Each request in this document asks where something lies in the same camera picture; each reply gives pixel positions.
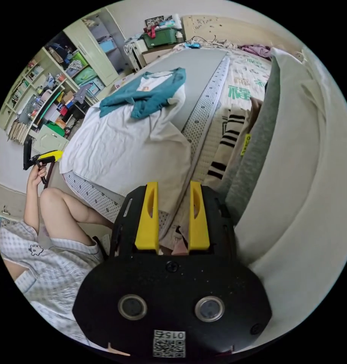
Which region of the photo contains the white short sleeve shirt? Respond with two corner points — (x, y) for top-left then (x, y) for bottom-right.
(59, 98), (192, 212)

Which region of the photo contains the green storage box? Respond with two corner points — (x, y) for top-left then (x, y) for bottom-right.
(142, 27), (183, 49)

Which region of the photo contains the person's body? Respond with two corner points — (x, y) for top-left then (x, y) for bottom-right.
(0, 187), (115, 345)

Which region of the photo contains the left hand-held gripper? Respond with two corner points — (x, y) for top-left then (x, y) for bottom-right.
(23, 150), (64, 190)

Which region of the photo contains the white bedside cabinet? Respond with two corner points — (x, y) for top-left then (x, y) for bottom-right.
(123, 39), (149, 72)

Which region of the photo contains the pale green cupboard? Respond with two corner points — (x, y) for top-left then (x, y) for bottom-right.
(63, 8), (126, 87)

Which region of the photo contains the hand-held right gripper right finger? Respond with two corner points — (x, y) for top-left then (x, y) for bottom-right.
(188, 180), (211, 252)

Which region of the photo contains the person's left forearm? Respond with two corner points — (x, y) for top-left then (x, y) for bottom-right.
(23, 185), (42, 229)

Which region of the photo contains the white shirt with teal sleeves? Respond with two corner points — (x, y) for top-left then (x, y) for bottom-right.
(99, 67), (187, 119)

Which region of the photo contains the cluttered open shelf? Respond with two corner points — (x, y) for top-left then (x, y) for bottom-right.
(0, 42), (102, 144)

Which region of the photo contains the person's left hand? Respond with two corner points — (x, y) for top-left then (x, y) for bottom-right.
(27, 166), (48, 189)

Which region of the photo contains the purple garment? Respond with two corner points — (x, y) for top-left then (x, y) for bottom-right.
(240, 44), (274, 60)

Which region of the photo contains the bed with grey sheet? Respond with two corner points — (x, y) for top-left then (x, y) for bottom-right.
(59, 14), (277, 228)

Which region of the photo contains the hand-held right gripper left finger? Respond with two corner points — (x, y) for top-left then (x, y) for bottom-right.
(134, 182), (160, 254)

